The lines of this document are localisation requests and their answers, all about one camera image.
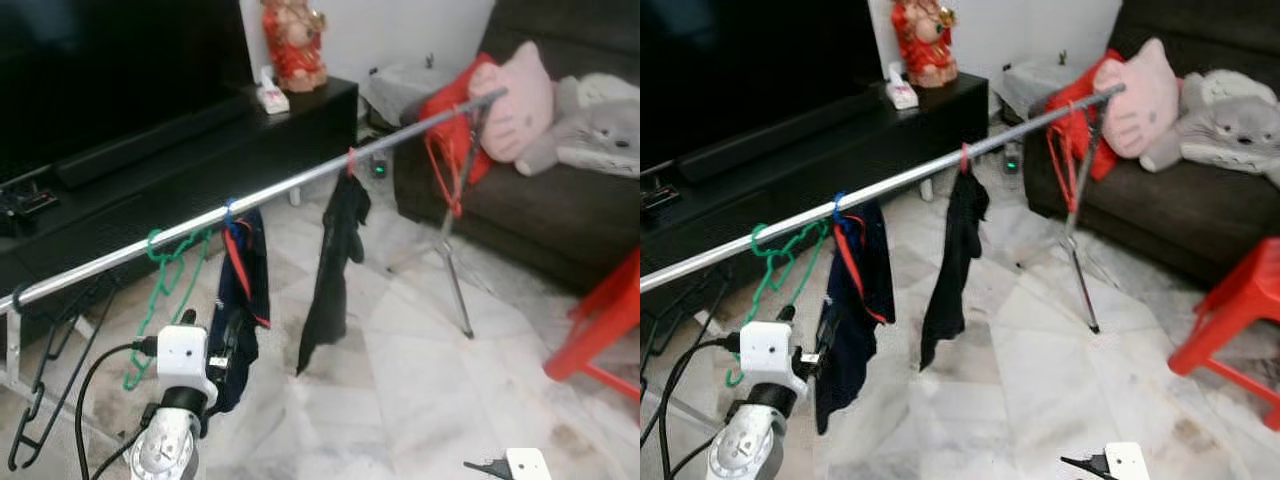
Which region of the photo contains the navy shirt red stripe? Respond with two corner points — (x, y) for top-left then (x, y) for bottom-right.
(813, 198), (897, 436)
(205, 205), (273, 414)

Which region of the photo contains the blue plastic hanger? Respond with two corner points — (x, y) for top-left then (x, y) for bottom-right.
(830, 192), (863, 236)
(221, 197), (251, 241)

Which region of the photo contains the green plastic hanger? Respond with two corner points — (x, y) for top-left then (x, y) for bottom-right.
(728, 222), (831, 389)
(122, 227), (214, 392)

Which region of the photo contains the black plastic hanger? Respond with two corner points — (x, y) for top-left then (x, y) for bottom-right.
(7, 278), (113, 472)

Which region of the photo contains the red plastic hanger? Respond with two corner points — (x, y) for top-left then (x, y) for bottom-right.
(1045, 98), (1101, 216)
(424, 100), (483, 220)

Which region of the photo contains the black T-shirt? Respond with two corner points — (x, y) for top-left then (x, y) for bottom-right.
(919, 168), (991, 373)
(296, 172), (373, 378)

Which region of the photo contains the black TV console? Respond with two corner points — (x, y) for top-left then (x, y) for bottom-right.
(640, 72), (991, 331)
(0, 78), (359, 346)

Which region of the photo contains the red plastic stool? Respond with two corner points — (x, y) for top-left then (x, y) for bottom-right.
(543, 248), (641, 403)
(1167, 236), (1280, 433)

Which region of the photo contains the black soundbar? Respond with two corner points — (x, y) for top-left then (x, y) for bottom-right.
(678, 88), (873, 184)
(55, 93), (253, 191)

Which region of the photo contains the black electronic box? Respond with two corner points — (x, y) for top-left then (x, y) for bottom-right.
(0, 180), (59, 226)
(640, 175), (681, 216)

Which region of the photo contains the white pink tissue box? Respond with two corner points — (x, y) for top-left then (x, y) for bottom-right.
(256, 66), (291, 115)
(884, 62), (920, 111)

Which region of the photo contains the black television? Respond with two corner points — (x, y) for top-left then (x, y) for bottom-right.
(640, 0), (873, 176)
(0, 0), (253, 186)

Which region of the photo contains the dark grey sofa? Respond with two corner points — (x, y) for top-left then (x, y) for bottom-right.
(392, 0), (641, 297)
(1022, 0), (1280, 291)

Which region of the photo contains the red gold figurine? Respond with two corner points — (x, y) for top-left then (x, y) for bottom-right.
(261, 0), (329, 94)
(890, 0), (958, 89)

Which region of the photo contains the white lace cloth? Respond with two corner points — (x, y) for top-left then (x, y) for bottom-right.
(360, 62), (451, 129)
(995, 58), (1076, 121)

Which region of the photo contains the grey cat plush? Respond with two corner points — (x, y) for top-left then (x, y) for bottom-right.
(1140, 68), (1280, 189)
(540, 72), (641, 179)

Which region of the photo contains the red cushion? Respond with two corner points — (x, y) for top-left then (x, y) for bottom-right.
(417, 52), (501, 191)
(1045, 48), (1126, 183)

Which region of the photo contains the pink cat plush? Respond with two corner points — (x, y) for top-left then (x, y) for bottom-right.
(1092, 37), (1181, 173)
(467, 40), (555, 178)

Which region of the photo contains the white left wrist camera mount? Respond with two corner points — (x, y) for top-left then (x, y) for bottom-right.
(738, 321), (813, 401)
(156, 322), (220, 409)

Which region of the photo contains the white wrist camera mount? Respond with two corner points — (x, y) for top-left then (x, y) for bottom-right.
(504, 447), (554, 480)
(738, 321), (813, 401)
(156, 322), (220, 409)
(1103, 442), (1151, 480)

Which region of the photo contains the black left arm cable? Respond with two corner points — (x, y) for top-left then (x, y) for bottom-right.
(75, 338), (161, 480)
(655, 333), (746, 480)

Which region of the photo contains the silver clothes rail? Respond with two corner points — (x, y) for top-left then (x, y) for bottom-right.
(0, 87), (509, 313)
(640, 84), (1128, 296)

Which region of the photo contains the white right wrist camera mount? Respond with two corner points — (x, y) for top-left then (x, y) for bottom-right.
(1103, 442), (1151, 480)
(504, 447), (554, 480)

